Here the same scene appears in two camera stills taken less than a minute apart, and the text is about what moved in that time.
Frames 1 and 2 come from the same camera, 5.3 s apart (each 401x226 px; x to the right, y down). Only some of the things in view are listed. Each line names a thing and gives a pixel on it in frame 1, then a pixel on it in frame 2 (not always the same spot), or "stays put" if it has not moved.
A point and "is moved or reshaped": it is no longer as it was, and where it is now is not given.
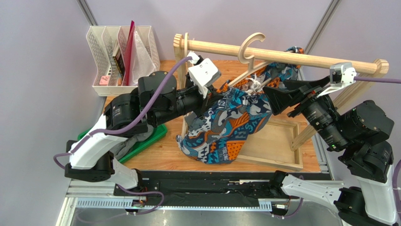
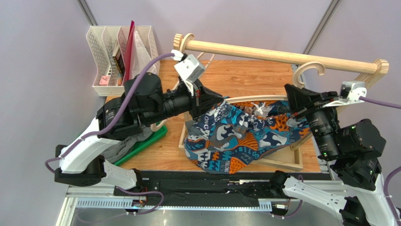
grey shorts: x=122 y=148 stays put
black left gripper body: x=197 y=104 stays put
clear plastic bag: x=142 y=62 stays put
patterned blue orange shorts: x=217 y=134 is moved or reshaped
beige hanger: x=249 y=60 → x=297 y=81
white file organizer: x=124 y=54 stays put
